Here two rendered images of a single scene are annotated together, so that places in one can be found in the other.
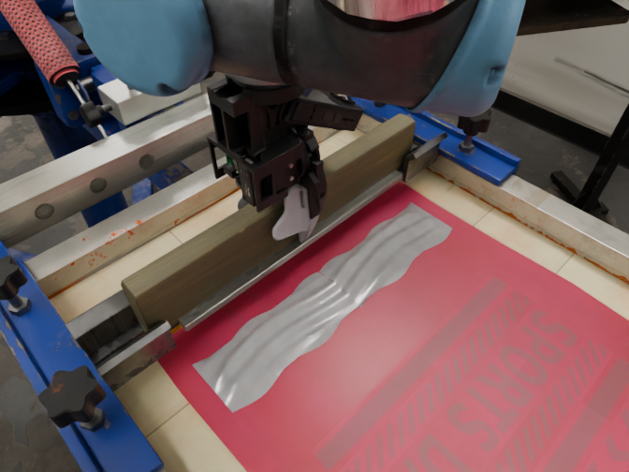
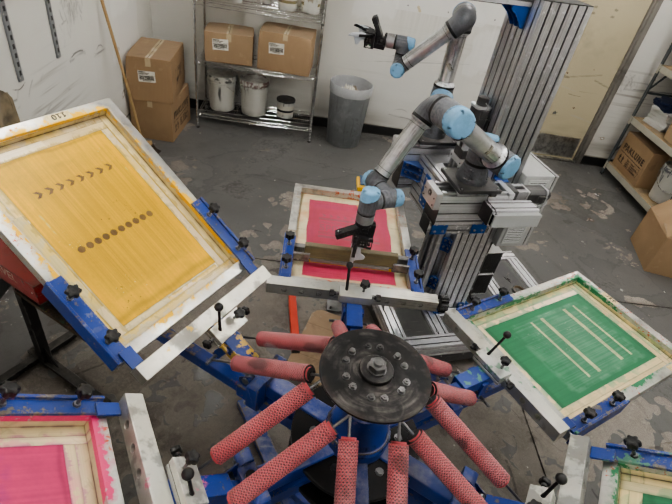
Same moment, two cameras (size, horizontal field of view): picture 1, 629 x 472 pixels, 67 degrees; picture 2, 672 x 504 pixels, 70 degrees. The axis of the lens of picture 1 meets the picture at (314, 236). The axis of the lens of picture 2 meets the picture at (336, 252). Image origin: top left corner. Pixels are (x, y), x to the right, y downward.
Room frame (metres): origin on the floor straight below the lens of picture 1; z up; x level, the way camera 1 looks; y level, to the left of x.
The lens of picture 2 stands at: (1.74, 0.97, 2.29)
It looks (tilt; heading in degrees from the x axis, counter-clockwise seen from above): 38 degrees down; 218
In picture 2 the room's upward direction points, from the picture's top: 11 degrees clockwise
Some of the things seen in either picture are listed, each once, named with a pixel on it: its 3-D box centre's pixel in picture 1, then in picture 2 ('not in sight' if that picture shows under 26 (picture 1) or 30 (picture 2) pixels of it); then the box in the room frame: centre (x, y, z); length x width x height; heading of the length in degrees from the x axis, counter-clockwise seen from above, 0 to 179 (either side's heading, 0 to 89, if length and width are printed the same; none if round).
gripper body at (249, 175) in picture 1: (265, 131); (362, 233); (0.38, 0.05, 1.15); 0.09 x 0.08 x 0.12; 134
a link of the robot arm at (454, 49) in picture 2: not in sight; (451, 58); (-0.65, -0.35, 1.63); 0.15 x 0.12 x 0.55; 32
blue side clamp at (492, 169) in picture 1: (416, 140); (287, 259); (0.61, -0.16, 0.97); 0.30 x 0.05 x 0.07; 44
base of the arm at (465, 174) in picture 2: not in sight; (474, 169); (-0.28, 0.14, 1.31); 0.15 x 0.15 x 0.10
